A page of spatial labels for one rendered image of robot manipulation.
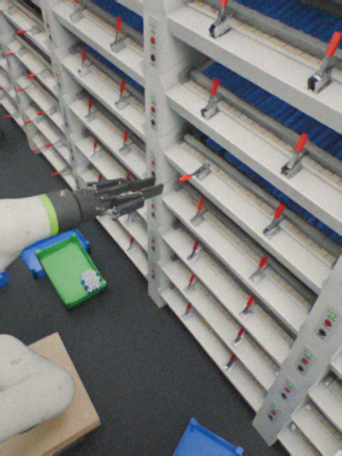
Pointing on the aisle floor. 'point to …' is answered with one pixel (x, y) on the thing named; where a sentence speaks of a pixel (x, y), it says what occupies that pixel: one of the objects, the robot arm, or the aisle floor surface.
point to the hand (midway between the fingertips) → (147, 188)
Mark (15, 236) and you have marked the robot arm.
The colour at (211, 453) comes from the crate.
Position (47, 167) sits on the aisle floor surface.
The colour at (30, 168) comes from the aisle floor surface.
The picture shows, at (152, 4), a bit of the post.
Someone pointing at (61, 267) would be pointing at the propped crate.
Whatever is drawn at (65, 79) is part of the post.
